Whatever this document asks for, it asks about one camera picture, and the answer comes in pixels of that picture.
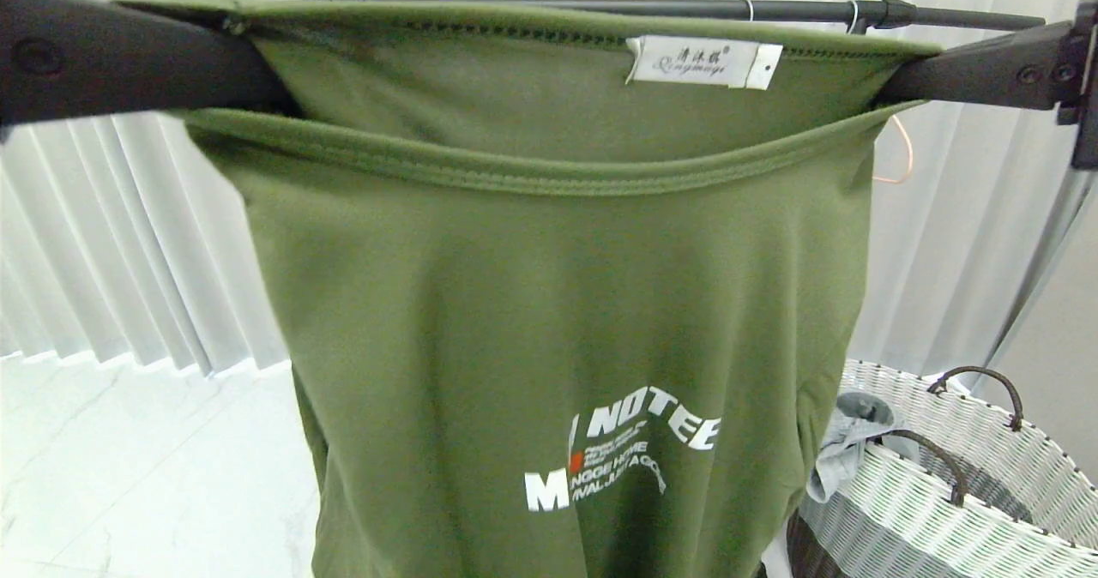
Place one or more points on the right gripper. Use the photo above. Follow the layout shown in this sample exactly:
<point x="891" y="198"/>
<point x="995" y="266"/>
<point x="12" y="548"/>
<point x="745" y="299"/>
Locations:
<point x="1085" y="89"/>

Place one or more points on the pink clothes hanger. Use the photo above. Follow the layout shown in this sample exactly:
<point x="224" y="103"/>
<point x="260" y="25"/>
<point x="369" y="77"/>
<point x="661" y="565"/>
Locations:
<point x="907" y="153"/>

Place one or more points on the green printed shirt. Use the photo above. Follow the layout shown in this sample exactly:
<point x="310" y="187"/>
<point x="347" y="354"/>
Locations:
<point x="558" y="304"/>

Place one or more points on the black clothes rack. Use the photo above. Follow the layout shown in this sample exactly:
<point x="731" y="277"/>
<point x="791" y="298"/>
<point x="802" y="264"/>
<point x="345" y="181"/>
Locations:
<point x="815" y="9"/>

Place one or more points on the white laundry basket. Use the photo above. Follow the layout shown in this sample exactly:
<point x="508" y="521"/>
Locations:
<point x="926" y="509"/>

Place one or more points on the pale grey garment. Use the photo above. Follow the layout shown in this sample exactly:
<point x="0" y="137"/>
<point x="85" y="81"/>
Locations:
<point x="845" y="441"/>

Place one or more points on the white curtain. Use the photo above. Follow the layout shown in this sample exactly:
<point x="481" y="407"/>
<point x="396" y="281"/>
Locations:
<point x="111" y="235"/>

